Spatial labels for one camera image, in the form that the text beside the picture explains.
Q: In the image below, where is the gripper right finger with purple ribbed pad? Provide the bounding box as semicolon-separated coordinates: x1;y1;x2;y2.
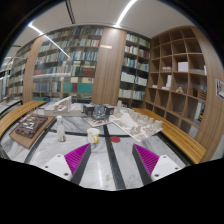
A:
132;144;181;185

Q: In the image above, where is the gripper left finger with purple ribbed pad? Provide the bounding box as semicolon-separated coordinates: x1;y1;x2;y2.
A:
42;143;91;184

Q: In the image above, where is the clear plastic water bottle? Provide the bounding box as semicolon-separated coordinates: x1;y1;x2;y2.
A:
57;115;66;142

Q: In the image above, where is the white mug with yellow rim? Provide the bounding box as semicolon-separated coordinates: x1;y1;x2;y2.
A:
87;128;100;143

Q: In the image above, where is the wooden bench right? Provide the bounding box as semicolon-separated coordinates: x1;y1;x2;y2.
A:
134;108;206;164

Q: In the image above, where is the wooden bench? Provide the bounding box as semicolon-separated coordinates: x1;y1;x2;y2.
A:
0;101;45;138
134;108;206;164

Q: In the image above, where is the red round sticker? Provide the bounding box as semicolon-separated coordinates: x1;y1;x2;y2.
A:
110;136;120;143

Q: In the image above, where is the brown architectural model board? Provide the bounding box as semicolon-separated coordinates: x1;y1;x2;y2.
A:
10;114;53;149

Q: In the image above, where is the white building model left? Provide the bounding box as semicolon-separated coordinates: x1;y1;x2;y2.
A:
44;96;82;117

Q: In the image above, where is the dark grey building model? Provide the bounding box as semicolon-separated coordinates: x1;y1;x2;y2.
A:
83;104;114;121

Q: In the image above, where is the wooden bench left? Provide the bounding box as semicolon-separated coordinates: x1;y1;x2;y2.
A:
0;101;45;138

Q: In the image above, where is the bookshelf with books centre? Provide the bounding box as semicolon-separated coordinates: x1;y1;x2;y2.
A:
118;32;150;107

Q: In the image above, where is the small wooden figurine on shelf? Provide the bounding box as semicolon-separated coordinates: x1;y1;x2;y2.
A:
176;87;184;94

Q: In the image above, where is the open wooden cubby shelf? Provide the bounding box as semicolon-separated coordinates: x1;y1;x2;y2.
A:
145;26;207;133

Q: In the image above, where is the glass-fronted bookshelf left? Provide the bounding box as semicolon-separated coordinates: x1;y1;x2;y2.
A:
32;25;104;103

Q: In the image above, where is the white box on shelf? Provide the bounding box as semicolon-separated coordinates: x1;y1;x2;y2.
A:
178;62;188;72

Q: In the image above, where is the wooden wall panel column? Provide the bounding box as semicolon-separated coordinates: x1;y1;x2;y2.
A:
91;27;127;105

